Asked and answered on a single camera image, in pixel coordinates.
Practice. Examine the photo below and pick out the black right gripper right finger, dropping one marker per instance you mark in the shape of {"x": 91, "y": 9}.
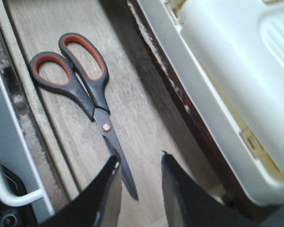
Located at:
{"x": 188, "y": 205}

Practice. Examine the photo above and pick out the white metal handle bar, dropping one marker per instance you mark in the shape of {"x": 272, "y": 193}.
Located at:
{"x": 15, "y": 156}

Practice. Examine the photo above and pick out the dark wooden drawer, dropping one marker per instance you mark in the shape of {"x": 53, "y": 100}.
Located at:
{"x": 66, "y": 146}

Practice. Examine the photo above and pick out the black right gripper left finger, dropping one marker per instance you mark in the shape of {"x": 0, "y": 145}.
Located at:
{"x": 98, "y": 205}

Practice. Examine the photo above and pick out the white plastic tray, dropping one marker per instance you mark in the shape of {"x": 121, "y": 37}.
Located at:
{"x": 229, "y": 58}

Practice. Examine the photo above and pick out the black orange scissors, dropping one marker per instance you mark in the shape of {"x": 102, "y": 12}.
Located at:
{"x": 88, "y": 93}

